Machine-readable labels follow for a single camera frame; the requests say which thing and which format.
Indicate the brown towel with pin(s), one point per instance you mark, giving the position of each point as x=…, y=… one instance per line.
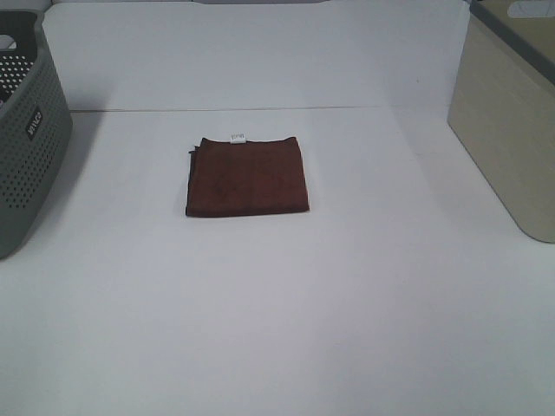
x=254, y=178

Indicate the beige storage box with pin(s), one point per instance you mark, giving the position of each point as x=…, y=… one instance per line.
x=502, y=109

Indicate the grey perforated laundry basket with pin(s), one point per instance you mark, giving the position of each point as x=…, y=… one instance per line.
x=36, y=125

